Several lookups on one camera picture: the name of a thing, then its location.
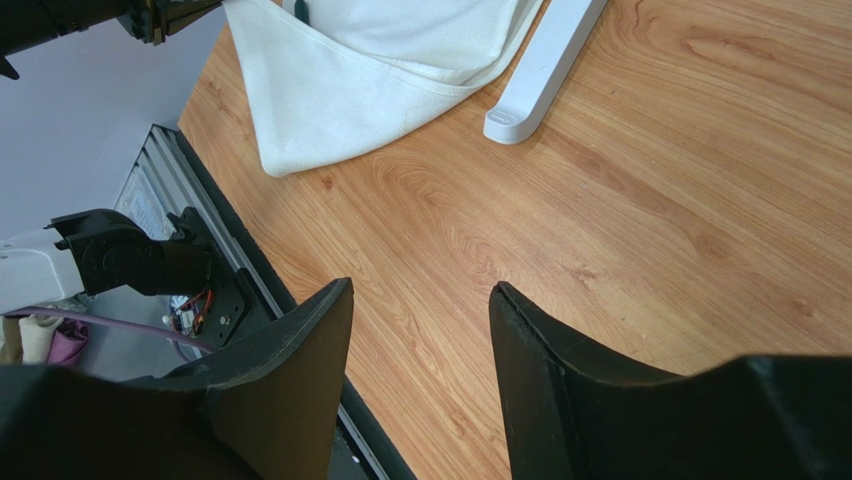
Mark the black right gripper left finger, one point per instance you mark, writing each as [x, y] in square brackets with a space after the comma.
[57, 423]

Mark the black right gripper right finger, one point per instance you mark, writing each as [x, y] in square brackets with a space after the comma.
[574, 408]

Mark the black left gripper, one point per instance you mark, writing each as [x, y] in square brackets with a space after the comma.
[29, 23]

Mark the white cloth napkin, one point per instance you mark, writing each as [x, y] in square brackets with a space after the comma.
[358, 75]

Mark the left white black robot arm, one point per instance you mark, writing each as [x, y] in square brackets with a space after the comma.
[101, 249]

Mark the white clothes rack stand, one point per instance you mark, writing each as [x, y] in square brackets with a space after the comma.
[544, 66]

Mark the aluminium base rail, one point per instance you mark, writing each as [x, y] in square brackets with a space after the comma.
[275, 392]

